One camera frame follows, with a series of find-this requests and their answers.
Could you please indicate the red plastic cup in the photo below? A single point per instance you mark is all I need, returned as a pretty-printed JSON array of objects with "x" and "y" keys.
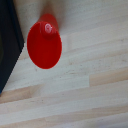
[{"x": 44, "y": 46}]

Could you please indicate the black flat panel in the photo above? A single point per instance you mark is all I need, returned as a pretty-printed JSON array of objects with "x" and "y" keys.
[{"x": 8, "y": 40}]

